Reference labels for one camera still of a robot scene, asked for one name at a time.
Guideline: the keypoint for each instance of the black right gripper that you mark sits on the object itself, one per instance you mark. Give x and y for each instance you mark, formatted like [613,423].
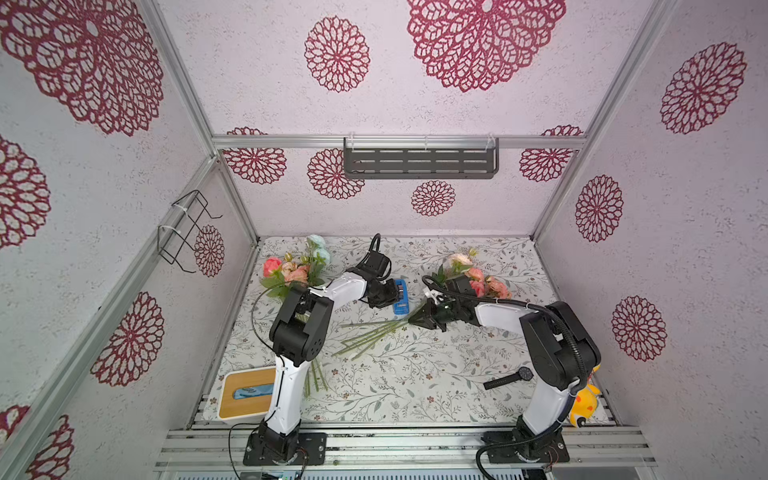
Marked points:
[438,312]

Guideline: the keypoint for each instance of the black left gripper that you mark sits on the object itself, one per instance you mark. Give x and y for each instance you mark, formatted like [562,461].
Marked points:
[392,299]

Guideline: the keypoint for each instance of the pink rose bouquet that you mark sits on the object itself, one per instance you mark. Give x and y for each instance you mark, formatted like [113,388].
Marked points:
[452,293]

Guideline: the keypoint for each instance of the mixed pastel flower bouquet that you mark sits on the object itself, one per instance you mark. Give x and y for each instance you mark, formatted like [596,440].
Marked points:
[306,268]

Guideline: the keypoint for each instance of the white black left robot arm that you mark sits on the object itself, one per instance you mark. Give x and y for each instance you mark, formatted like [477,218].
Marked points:
[299,332]

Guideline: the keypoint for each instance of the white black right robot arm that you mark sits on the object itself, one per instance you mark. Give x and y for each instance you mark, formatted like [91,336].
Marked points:
[562,353]

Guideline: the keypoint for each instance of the black round knob tool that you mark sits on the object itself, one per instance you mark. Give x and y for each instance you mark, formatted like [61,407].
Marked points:
[522,374]

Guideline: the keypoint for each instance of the yellow plush bear toy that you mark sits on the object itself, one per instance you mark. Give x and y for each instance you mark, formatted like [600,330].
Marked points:
[586,402]

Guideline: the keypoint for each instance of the wooden lid tissue box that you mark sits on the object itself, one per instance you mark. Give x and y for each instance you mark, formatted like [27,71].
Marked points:
[246,395]

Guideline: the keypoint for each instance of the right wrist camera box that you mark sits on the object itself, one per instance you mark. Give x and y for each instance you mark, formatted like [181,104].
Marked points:
[461,285]

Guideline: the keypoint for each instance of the grey wall shelf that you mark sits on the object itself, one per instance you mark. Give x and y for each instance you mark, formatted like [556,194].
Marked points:
[426,163]

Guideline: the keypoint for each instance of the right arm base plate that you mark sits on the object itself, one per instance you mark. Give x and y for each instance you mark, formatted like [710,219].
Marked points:
[519,446]

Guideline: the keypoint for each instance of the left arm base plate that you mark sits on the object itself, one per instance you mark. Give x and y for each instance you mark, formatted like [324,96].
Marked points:
[299,449]

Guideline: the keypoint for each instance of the black wire wall rack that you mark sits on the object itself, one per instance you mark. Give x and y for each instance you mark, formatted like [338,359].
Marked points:
[173,239]

